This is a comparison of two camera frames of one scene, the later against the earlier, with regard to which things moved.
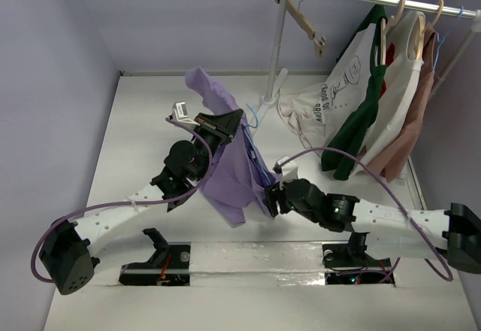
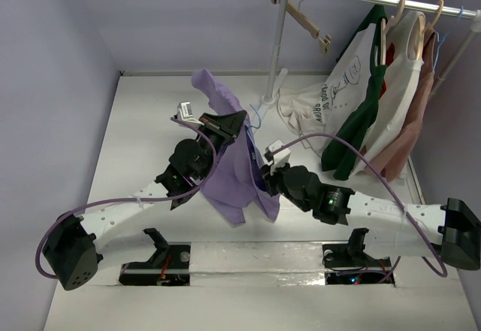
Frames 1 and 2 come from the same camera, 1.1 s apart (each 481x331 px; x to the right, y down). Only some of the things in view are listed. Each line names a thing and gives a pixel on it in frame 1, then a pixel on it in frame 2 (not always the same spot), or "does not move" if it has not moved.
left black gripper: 222,127 does not move
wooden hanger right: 423,28 does not move
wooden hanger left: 384,28 does not move
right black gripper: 273,198 -> 268,182
